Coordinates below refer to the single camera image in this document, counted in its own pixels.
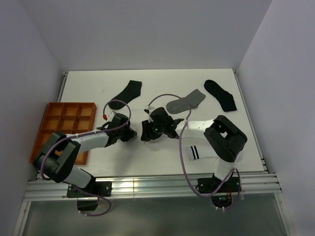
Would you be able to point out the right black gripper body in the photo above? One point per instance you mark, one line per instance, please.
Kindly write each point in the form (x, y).
(159, 130)

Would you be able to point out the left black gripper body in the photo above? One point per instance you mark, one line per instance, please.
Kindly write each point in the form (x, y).
(121, 132)

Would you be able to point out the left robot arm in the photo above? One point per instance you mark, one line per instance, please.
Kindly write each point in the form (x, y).
(56, 159)

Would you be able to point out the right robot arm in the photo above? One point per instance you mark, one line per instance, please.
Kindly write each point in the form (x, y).
(225, 139)

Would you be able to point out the grey sock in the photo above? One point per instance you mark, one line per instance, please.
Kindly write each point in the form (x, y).
(191, 101)

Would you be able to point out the white striped sock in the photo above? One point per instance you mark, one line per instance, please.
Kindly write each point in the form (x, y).
(200, 152)

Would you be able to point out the black sock left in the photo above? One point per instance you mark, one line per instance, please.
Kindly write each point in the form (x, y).
(129, 93)

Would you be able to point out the black sock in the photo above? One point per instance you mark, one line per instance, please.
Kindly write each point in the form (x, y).
(129, 93)
(224, 98)

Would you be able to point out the orange compartment tray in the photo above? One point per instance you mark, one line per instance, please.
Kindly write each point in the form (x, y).
(66, 117)

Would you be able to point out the black sock right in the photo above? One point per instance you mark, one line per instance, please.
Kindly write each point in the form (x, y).
(224, 98)

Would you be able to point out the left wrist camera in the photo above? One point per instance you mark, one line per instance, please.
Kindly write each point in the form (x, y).
(109, 116)

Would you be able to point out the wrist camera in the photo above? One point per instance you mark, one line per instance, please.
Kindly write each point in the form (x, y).
(149, 110)
(109, 116)

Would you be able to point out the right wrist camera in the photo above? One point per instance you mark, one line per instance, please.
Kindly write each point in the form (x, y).
(149, 110)

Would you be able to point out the aluminium frame rail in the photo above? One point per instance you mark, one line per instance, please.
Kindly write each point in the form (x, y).
(147, 187)

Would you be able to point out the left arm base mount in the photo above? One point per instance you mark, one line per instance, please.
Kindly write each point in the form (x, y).
(90, 197)

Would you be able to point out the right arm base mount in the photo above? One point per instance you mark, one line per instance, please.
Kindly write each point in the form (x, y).
(209, 185)

